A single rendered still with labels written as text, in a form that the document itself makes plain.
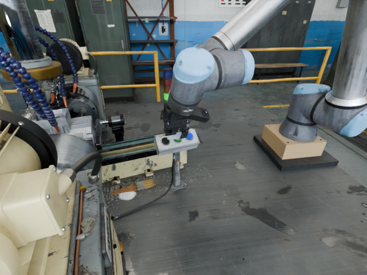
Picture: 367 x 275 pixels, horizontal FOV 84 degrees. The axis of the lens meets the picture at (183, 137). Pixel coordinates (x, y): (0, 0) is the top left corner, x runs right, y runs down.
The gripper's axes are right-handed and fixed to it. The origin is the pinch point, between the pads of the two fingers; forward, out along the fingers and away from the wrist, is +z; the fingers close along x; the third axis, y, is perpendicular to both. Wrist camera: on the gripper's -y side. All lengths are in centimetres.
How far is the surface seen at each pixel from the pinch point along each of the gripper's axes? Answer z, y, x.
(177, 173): 18.3, 0.1, 8.7
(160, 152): 4.1, 7.5, 3.4
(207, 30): 243, -250, -413
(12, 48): -16, 48, -34
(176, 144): 2.4, 1.1, 2.4
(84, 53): 27, 32, -83
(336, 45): 237, -638, -320
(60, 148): -9.6, 37.9, 1.6
